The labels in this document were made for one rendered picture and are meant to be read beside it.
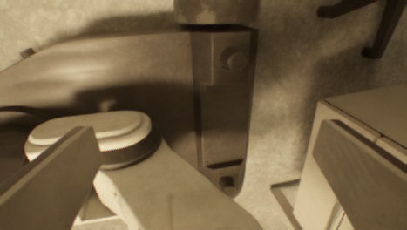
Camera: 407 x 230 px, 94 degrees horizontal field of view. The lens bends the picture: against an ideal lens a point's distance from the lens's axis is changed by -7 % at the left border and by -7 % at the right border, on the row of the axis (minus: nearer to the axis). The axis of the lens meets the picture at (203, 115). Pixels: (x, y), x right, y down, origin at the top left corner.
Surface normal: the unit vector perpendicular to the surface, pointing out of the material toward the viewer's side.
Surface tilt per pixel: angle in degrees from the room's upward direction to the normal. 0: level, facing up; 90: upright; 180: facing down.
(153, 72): 0
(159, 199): 90
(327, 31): 0
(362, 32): 0
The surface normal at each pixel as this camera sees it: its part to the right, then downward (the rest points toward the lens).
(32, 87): 0.21, 0.47
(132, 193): -0.03, -0.88
